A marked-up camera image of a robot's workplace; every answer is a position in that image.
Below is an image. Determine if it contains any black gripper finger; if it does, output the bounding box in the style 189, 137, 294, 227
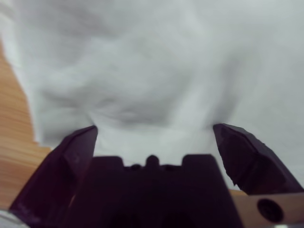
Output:
9, 125, 99, 228
212, 123, 304, 196

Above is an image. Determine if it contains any white t-shirt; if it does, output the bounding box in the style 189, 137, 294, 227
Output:
0, 0, 304, 192

